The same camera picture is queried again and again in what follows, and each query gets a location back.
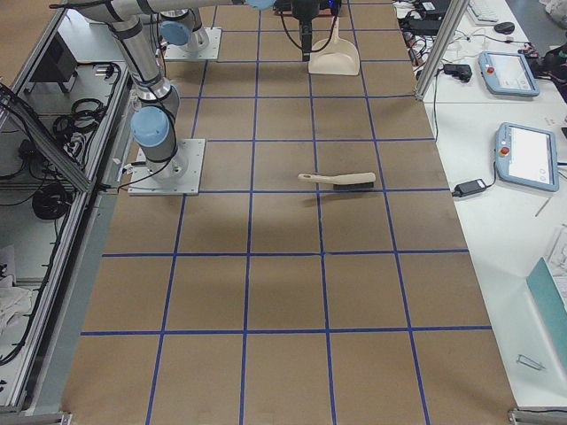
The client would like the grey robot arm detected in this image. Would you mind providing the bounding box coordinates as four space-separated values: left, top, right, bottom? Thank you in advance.
50 0 233 135
159 1 321 61

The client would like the white crumpled cloth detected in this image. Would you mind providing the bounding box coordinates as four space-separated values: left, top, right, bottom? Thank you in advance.
0 245 35 351

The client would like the near blue teach pendant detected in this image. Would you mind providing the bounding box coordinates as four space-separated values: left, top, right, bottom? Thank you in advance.
494 122 559 192

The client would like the far blue teach pendant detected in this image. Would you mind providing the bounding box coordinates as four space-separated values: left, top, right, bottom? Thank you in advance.
478 50 540 97

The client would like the aluminium frame post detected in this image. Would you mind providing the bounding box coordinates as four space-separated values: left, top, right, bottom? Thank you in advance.
415 0 469 100

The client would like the black power adapter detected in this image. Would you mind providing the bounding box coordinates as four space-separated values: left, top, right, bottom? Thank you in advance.
452 179 488 198

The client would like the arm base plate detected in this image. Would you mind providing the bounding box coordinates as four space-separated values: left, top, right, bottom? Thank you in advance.
165 27 222 62
127 139 206 196

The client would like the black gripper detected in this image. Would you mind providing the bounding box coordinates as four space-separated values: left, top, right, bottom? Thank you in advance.
291 0 320 61

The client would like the blue teach pendant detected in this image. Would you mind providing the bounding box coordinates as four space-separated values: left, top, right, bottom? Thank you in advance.
478 50 540 97
494 122 559 192

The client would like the green folder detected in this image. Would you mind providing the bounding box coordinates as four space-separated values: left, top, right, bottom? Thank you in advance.
527 258 566 369

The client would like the beige plastic dustpan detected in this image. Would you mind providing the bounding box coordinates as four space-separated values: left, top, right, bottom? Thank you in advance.
308 19 360 76

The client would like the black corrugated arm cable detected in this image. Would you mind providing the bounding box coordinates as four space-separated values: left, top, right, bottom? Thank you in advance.
276 8 340 57

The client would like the beige hand brush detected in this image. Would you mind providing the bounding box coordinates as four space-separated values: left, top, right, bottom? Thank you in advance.
298 172 377 191

